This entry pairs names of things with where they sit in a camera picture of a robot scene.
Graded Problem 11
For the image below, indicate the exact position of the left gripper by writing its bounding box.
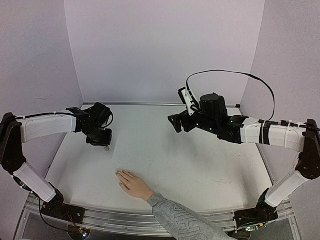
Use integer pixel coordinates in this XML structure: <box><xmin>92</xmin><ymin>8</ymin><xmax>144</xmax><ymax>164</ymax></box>
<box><xmin>84</xmin><ymin>125</ymin><xmax>114</xmax><ymax>148</ymax></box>

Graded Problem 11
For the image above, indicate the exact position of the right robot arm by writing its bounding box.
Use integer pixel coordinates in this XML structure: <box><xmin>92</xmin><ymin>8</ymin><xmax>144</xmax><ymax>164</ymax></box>
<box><xmin>168</xmin><ymin>89</ymin><xmax>320</xmax><ymax>208</ymax></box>

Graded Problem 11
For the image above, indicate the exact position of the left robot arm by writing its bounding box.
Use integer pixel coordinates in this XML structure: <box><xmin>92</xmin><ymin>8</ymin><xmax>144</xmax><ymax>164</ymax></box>
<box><xmin>0</xmin><ymin>102</ymin><xmax>114</xmax><ymax>219</ymax></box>

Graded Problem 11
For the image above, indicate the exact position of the grey sleeved forearm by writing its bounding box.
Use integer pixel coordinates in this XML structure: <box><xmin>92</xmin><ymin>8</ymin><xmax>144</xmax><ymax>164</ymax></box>
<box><xmin>147</xmin><ymin>193</ymin><xmax>232</xmax><ymax>240</ymax></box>

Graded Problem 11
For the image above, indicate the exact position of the person's hand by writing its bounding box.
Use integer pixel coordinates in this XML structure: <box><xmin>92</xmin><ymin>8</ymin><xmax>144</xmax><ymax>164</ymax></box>
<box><xmin>115</xmin><ymin>170</ymin><xmax>156</xmax><ymax>202</ymax></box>

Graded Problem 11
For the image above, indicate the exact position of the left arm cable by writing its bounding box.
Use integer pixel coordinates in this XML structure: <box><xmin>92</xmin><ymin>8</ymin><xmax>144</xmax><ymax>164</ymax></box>
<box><xmin>9</xmin><ymin>109</ymin><xmax>116</xmax><ymax>128</ymax></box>

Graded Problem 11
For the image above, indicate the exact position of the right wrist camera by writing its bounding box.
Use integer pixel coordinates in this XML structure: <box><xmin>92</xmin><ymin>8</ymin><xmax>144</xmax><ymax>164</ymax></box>
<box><xmin>178</xmin><ymin>87</ymin><xmax>201</xmax><ymax>116</ymax></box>

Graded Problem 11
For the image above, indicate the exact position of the right camera cable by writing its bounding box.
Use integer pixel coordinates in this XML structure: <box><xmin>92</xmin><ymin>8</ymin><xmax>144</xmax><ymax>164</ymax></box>
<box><xmin>185</xmin><ymin>70</ymin><xmax>276</xmax><ymax>122</ymax></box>

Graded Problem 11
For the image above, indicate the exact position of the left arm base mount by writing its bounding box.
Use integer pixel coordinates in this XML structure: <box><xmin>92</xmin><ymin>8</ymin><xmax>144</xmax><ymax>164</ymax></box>
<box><xmin>40</xmin><ymin>194</ymin><xmax>85</xmax><ymax>224</ymax></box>

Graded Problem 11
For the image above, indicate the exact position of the aluminium front rail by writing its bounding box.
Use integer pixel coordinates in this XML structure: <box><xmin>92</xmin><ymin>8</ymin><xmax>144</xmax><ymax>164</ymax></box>
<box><xmin>14</xmin><ymin>194</ymin><xmax>302</xmax><ymax>240</ymax></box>

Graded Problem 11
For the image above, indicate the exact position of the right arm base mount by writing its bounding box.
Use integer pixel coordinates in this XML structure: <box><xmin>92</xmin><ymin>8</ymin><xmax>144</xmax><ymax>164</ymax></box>
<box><xmin>233</xmin><ymin>201</ymin><xmax>279</xmax><ymax>230</ymax></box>

